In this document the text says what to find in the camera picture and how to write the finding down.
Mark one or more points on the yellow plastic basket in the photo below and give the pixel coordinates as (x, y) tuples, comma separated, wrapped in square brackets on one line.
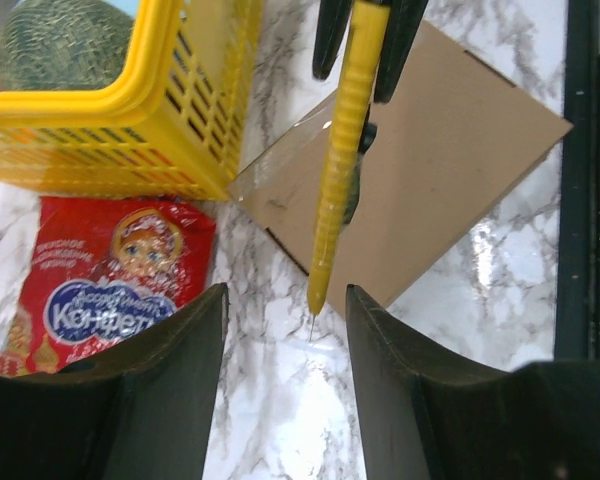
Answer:
[(171, 124)]

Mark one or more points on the yellow utility knife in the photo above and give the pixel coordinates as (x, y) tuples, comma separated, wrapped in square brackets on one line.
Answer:
[(366, 34)]

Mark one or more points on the green round melon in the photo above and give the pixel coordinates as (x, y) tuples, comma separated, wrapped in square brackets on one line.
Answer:
[(63, 45)]

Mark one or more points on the red candy bag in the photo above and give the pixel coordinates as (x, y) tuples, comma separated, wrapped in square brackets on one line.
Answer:
[(103, 271)]

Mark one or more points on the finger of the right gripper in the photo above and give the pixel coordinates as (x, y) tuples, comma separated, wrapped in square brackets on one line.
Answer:
[(403, 23), (331, 25)]

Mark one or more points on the brown cardboard express box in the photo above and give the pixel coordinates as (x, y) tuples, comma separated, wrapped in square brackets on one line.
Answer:
[(456, 137)]

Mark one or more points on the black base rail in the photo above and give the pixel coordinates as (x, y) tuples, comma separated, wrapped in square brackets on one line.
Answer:
[(577, 330)]

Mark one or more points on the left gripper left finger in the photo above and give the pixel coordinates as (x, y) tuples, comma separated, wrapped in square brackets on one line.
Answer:
[(141, 409)]

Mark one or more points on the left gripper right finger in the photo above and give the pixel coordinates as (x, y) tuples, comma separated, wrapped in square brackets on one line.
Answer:
[(426, 412)]

